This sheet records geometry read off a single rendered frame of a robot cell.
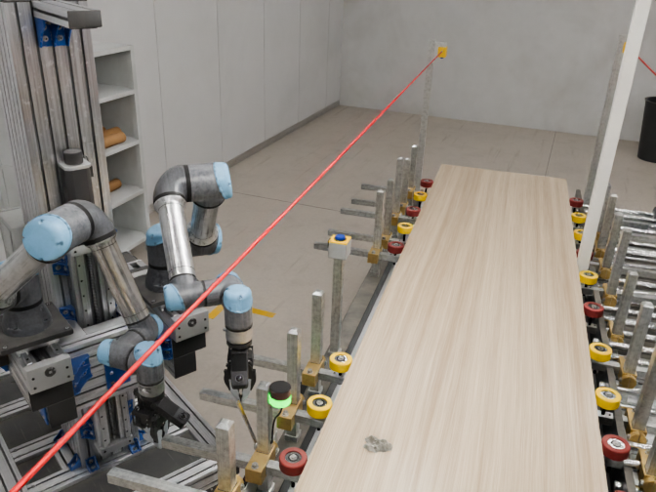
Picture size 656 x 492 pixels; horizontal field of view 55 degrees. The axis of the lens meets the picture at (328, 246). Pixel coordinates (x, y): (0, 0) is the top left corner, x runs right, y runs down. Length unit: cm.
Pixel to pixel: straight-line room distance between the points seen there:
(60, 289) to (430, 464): 141
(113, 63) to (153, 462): 292
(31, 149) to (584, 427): 194
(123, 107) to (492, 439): 367
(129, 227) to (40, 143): 302
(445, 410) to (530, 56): 759
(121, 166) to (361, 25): 550
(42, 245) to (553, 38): 812
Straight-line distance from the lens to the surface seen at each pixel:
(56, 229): 178
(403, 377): 220
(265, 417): 185
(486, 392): 220
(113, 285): 195
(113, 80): 489
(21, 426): 327
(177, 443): 202
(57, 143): 229
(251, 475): 191
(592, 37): 925
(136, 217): 515
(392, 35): 961
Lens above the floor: 221
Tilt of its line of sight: 25 degrees down
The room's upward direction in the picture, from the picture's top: 2 degrees clockwise
